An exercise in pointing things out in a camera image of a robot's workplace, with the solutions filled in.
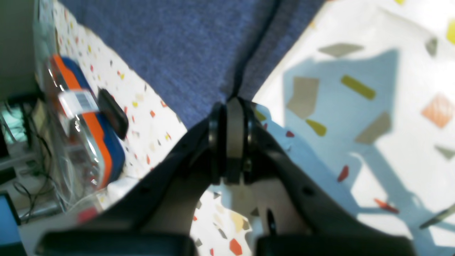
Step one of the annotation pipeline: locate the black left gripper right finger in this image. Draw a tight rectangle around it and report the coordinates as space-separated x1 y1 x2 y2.
242 100 416 256

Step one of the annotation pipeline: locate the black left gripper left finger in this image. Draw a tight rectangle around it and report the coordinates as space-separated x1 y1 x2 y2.
36 103 225 256

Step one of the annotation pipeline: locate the blue T-shirt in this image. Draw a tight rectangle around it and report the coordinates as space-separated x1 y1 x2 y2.
62 0 325 128

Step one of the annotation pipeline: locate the orange blue tool case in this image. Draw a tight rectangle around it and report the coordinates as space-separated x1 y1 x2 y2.
43 54 125 193

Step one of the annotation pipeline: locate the small black box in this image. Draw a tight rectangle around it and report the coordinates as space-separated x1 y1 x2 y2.
97 89 129 140

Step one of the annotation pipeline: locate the terrazzo pattern table cloth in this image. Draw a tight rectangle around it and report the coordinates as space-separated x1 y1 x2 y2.
40 0 454 256

